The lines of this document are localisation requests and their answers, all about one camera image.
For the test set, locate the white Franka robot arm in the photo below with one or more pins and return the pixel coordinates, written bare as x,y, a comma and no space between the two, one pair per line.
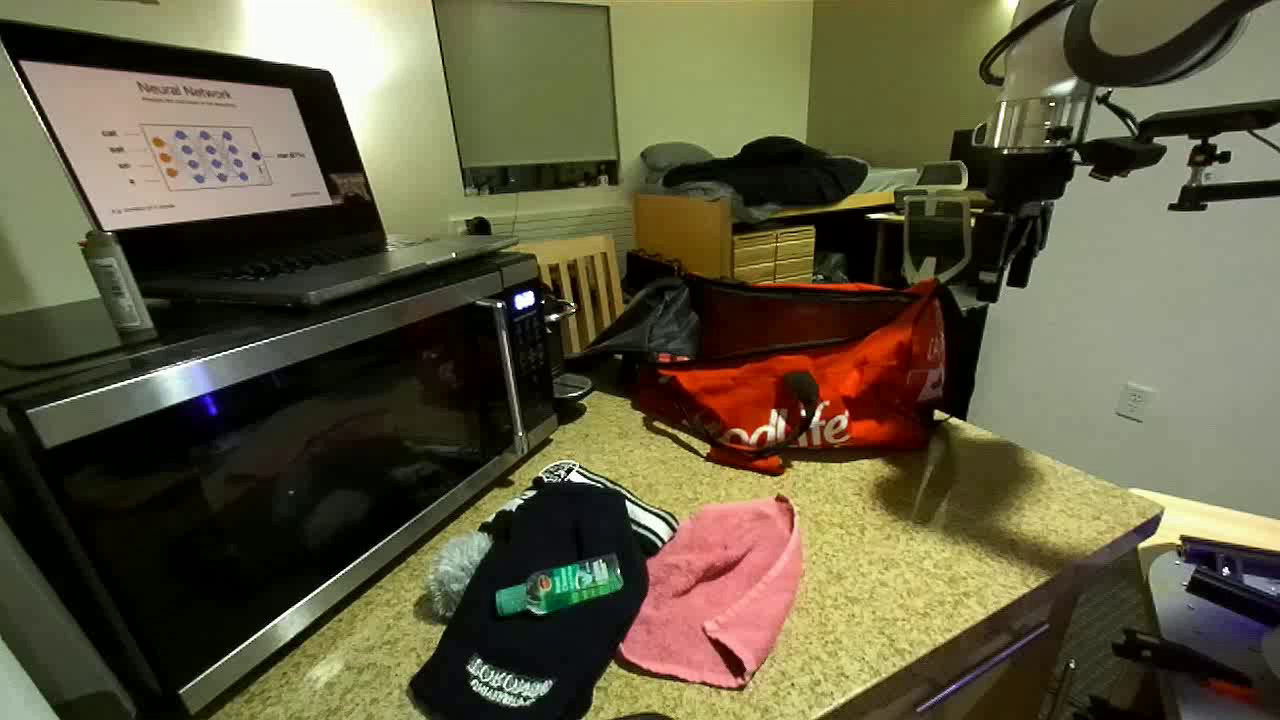
1160,26

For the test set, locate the black orange hand tools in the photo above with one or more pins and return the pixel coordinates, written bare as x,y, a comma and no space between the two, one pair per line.
1182,657

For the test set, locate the grey pillow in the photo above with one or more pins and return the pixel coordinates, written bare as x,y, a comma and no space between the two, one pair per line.
673,156

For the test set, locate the pink towel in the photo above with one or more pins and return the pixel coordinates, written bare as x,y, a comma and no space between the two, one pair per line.
712,595

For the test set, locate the black open laptop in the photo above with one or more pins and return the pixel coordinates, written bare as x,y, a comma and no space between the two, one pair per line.
175,147

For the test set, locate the white tool tray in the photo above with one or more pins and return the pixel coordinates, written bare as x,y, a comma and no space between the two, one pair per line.
1201,603

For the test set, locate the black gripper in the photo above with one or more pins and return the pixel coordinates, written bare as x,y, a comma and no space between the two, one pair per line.
1020,174

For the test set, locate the grey office chair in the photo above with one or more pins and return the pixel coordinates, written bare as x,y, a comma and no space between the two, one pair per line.
935,225

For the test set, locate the red duffel bag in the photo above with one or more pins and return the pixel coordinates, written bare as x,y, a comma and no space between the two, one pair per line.
827,387

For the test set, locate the black white striped knit hat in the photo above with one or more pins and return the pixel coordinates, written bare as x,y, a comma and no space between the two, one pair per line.
645,520

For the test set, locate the black camera on mount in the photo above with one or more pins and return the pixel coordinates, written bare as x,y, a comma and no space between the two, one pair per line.
1207,121

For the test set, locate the white wall outlet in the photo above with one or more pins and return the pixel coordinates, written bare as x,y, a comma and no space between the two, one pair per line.
1134,403

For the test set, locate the wooden dresser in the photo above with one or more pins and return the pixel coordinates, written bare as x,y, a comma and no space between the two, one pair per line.
693,234

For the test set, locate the grey window blind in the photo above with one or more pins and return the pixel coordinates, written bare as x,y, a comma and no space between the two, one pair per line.
525,87

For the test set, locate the black steel microwave oven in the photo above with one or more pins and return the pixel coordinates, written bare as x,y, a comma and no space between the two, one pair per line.
264,454

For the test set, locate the grey backpack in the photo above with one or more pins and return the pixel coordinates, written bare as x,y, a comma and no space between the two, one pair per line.
663,320

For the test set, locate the wooden slat-back chair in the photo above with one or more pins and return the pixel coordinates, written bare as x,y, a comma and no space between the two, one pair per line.
587,284

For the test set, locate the green tube package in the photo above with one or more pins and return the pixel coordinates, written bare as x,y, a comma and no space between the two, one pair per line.
563,585

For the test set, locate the black clothing pile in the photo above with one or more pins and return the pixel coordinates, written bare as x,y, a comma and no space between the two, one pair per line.
781,168

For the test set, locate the grey fluffy pompom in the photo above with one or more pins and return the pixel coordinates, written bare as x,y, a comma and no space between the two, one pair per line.
456,574

